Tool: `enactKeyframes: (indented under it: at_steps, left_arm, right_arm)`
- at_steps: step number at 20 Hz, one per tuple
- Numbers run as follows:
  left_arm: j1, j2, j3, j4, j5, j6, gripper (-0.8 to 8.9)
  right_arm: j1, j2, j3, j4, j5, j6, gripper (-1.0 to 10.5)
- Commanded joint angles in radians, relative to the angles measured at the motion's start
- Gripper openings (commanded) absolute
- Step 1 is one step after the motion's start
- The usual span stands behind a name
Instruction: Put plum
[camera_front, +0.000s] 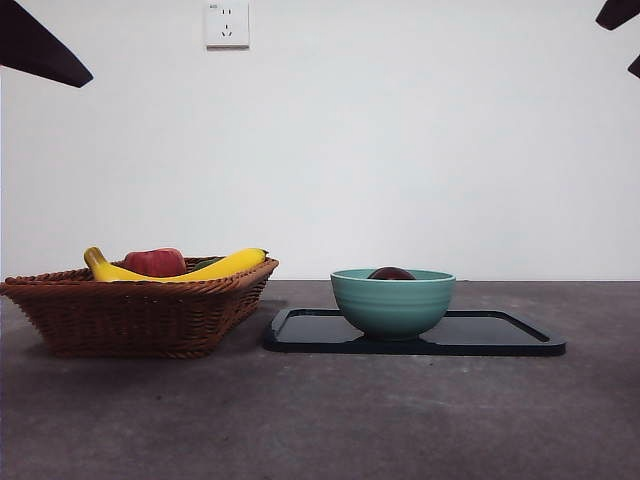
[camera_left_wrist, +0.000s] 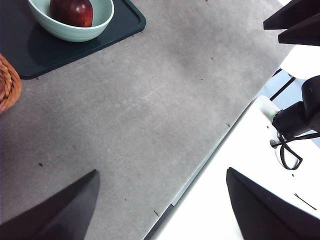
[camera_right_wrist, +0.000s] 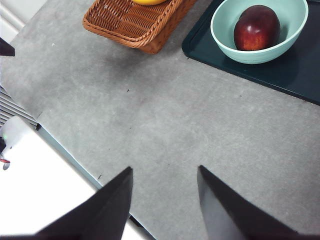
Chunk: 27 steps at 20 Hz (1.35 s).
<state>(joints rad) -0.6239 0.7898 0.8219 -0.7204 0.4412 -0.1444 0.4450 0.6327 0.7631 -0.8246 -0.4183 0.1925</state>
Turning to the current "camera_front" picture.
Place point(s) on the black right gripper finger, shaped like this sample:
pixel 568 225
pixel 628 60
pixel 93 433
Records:
pixel 636 67
pixel 620 14

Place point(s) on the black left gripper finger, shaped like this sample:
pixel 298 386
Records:
pixel 35 45

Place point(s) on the dark red plum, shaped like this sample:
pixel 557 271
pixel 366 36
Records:
pixel 391 274

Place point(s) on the teal ribbed bowl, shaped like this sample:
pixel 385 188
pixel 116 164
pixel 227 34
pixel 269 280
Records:
pixel 392 310

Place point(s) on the red apple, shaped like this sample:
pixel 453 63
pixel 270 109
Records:
pixel 152 260

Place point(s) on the dark green vegetable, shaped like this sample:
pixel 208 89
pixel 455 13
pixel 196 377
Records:
pixel 205 263

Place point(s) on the yellow banana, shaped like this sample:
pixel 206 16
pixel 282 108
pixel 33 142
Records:
pixel 225 264

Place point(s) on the brown wicker basket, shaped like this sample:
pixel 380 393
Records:
pixel 130 320

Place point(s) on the black rectangular tray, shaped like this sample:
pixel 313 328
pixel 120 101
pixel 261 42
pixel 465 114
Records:
pixel 310 330

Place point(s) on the white wall socket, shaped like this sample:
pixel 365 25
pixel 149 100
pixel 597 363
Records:
pixel 227 25

